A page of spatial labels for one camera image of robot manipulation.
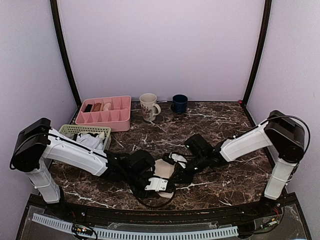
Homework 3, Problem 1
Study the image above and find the pink divided organizer tray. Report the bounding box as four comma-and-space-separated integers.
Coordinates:
75, 95, 132, 132

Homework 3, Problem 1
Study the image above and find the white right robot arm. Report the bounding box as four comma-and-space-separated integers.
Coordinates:
165, 110, 311, 217

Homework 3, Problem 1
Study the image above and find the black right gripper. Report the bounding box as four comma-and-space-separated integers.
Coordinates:
168, 153, 208, 184

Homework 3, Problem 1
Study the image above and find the beige rolled item in tray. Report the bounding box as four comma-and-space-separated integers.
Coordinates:
102, 102, 112, 111

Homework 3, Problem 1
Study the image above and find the right black frame post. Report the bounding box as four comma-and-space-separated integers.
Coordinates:
242, 0, 272, 108

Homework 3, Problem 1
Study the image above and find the black frame post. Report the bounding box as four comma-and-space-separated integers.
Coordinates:
242, 0, 272, 108
50, 0, 82, 108

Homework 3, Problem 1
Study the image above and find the cream floral mug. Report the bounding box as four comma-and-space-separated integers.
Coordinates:
139, 93, 162, 122

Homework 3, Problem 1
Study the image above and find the green plastic laundry basket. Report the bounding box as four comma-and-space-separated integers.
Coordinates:
59, 124, 112, 150

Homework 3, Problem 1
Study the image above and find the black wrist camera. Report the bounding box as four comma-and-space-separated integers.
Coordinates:
184, 133, 214, 157
128, 149, 155, 174

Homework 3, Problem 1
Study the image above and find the black rolled item in tray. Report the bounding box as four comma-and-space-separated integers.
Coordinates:
83, 104, 93, 113

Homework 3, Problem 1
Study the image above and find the white slotted cable duct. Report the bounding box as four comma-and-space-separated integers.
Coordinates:
31, 213, 239, 240

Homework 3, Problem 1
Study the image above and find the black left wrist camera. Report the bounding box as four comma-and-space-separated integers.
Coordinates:
128, 149, 155, 174

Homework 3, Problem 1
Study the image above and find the dark blue mug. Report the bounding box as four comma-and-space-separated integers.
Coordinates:
170, 94, 188, 114

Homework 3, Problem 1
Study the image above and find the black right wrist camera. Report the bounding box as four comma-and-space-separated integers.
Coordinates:
184, 133, 214, 157

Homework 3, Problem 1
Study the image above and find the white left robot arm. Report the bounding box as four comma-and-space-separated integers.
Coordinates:
9, 118, 176, 218

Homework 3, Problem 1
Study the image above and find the white cloth in basket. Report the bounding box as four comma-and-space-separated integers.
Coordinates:
75, 132, 105, 150

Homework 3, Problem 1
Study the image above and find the beige boxer underwear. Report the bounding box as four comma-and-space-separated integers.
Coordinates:
153, 158, 175, 199

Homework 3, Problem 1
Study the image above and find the brown rolled item in tray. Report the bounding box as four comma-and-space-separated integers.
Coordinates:
91, 102, 102, 112

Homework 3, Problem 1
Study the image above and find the left black frame post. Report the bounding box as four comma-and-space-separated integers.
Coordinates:
50, 0, 82, 108

